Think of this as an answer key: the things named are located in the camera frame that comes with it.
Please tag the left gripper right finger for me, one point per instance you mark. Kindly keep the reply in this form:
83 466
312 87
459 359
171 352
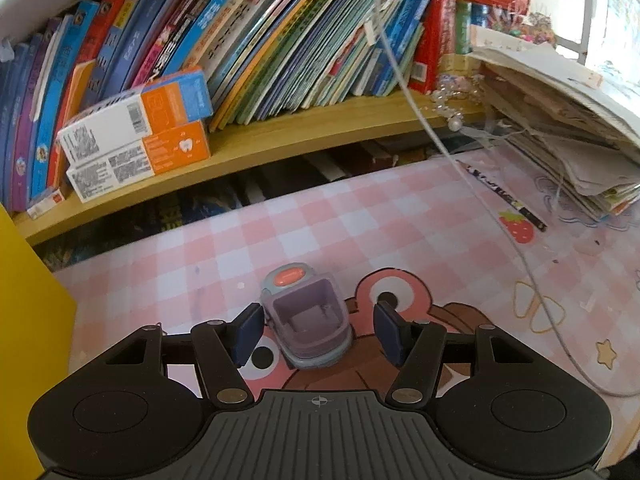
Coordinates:
416 349

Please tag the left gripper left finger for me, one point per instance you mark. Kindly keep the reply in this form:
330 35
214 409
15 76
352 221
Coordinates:
221 349

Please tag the purple toy truck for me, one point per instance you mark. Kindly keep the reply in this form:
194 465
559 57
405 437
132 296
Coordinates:
308 316

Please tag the black patterned pen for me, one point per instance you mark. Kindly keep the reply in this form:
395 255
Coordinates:
511 200

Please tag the yellow cardboard box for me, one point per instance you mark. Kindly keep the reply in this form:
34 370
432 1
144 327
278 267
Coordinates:
37 323

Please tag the wooden bookshelf board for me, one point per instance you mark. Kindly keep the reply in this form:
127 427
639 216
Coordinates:
237 148

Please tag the lower orange white carton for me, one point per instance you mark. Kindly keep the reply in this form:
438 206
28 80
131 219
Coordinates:
156 154

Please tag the orange white carton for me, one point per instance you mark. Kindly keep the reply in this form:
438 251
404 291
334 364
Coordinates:
162 104
156 154

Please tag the small white eraser box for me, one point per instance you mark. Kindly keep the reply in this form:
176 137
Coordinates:
47 200

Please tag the upper orange white carton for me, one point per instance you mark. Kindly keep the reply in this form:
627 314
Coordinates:
162 104

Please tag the pile of papers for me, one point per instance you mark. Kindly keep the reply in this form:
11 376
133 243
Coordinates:
572 123

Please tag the red thick books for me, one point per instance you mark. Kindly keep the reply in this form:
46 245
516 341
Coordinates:
447 30

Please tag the row of leaning books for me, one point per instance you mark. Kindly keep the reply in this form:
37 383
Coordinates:
260 58

